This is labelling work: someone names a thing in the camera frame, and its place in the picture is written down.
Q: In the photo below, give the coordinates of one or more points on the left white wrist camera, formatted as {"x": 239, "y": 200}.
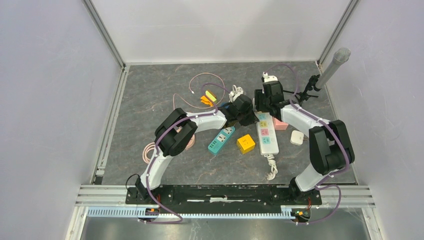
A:
{"x": 233, "y": 95}

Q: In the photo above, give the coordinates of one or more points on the teal power strip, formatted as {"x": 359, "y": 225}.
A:
{"x": 220, "y": 140}

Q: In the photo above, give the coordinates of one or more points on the pink round socket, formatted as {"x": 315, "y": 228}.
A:
{"x": 191, "y": 142}

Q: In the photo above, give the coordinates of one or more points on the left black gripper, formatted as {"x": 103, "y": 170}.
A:
{"x": 252, "y": 118}

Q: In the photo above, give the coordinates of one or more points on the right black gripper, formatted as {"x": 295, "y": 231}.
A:
{"x": 258, "y": 96}

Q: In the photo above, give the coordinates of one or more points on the white long power strip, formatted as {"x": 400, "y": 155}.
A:
{"x": 268, "y": 143}

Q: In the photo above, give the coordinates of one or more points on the yellow cube socket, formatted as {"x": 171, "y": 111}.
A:
{"x": 245, "y": 143}

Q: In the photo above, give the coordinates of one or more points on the pink cube socket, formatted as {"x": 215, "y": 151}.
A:
{"x": 279, "y": 125}

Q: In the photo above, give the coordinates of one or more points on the yellow orange toy block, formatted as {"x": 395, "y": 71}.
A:
{"x": 208, "y": 98}

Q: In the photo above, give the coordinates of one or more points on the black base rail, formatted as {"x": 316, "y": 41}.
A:
{"x": 233, "y": 198}

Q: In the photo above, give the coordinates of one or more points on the black tripod stand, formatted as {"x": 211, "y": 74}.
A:
{"x": 304, "y": 95}

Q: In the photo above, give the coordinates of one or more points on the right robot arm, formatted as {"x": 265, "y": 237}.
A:
{"x": 330, "y": 149}

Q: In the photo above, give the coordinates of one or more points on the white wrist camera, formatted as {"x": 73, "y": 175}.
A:
{"x": 233, "y": 95}
{"x": 266, "y": 78}

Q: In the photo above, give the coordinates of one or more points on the white adapter plug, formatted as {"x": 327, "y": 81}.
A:
{"x": 297, "y": 137}

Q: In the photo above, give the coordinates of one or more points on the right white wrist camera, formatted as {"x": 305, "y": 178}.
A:
{"x": 266, "y": 78}

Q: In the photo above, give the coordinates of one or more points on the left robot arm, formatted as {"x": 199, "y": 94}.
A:
{"x": 174, "y": 133}

